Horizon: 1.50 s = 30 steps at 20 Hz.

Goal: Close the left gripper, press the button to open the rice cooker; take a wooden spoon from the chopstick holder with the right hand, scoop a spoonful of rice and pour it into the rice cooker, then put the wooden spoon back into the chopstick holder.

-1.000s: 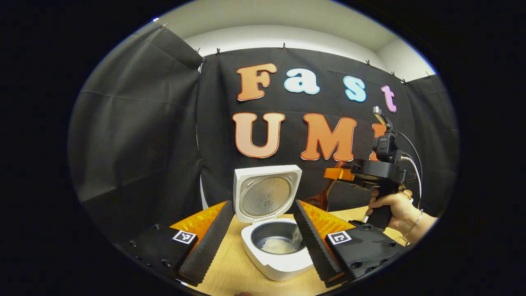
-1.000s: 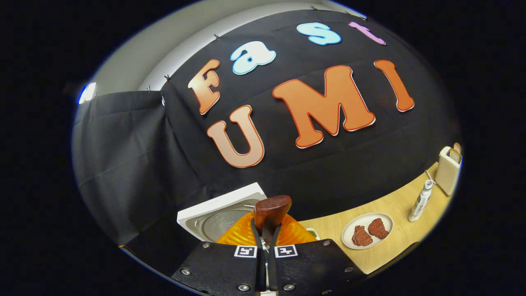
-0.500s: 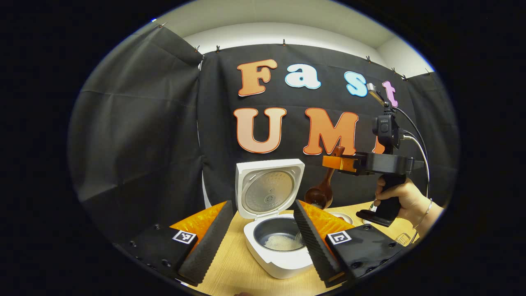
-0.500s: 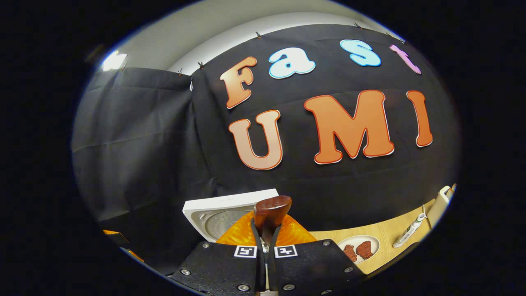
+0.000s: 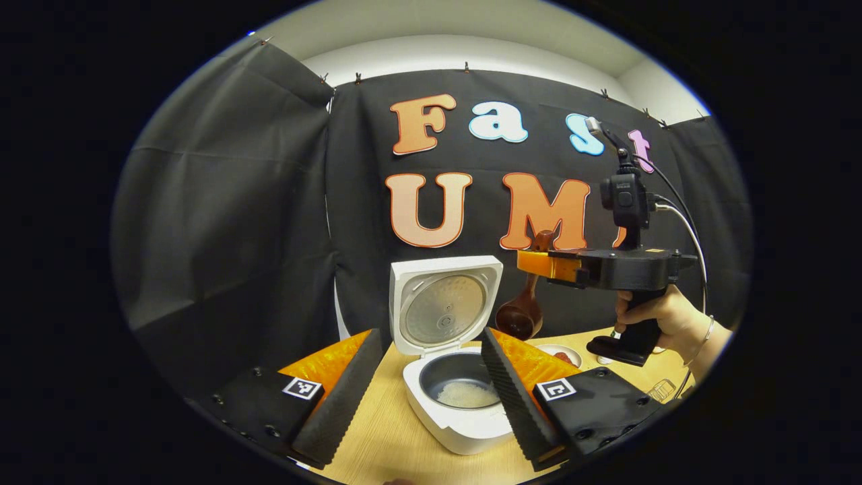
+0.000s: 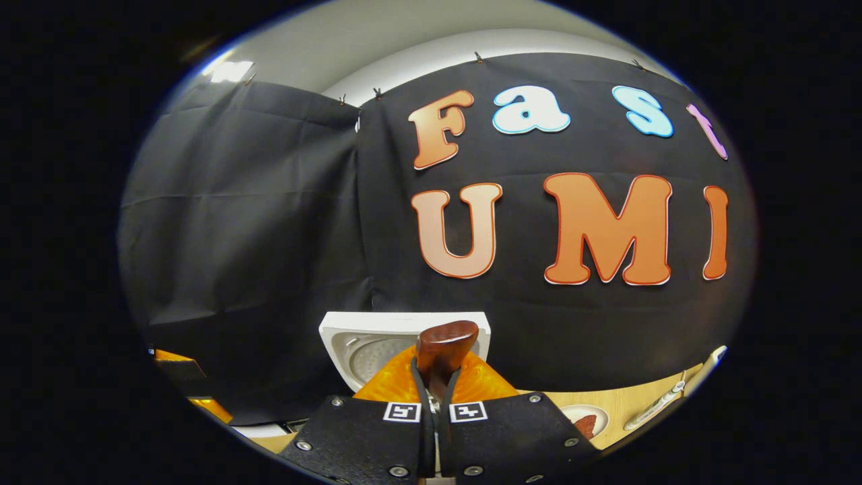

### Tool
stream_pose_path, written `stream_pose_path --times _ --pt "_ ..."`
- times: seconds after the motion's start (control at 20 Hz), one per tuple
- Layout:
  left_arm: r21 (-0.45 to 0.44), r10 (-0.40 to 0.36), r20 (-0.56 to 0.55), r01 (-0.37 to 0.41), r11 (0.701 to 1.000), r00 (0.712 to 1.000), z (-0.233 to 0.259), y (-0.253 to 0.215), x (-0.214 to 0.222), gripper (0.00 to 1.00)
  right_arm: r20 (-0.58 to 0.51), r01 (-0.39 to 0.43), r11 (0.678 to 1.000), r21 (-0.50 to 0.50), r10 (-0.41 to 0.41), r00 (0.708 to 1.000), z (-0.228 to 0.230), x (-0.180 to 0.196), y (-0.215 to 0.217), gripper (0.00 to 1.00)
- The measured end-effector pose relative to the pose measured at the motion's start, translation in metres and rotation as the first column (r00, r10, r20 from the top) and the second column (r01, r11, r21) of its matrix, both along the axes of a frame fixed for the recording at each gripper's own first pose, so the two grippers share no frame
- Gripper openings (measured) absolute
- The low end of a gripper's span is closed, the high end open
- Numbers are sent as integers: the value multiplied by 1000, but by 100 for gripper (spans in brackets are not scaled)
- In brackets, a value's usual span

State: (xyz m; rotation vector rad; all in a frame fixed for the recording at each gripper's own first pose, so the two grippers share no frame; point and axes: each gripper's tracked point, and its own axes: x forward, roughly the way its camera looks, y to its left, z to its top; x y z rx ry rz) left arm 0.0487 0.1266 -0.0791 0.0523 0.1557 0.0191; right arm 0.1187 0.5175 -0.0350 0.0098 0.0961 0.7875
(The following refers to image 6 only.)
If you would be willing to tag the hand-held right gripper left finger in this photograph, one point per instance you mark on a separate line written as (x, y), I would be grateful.
(423, 424)

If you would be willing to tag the white rice cooker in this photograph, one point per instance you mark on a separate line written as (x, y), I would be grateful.
(363, 337)

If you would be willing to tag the black backdrop cloth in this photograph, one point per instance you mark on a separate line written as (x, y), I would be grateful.
(236, 202)

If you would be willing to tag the brown wooden spoon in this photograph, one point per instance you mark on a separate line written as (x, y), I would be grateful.
(444, 347)

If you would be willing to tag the white round plate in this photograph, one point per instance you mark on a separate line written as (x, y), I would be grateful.
(572, 412)

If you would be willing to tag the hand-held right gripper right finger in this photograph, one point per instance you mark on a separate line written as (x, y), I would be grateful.
(450, 424)

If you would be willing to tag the brown meat piece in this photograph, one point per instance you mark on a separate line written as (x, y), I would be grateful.
(586, 426)

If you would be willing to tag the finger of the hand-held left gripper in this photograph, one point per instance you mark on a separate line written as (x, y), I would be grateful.
(176, 367)
(212, 409)

